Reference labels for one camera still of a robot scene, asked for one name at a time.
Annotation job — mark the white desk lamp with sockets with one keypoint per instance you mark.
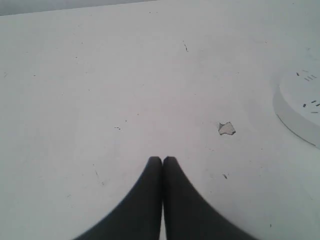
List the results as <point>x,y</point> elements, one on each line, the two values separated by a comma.
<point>296,103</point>

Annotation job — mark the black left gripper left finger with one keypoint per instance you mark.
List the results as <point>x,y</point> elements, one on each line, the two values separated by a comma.
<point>138,216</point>

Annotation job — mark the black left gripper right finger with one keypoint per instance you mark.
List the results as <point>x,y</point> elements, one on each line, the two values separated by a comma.
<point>187,215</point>

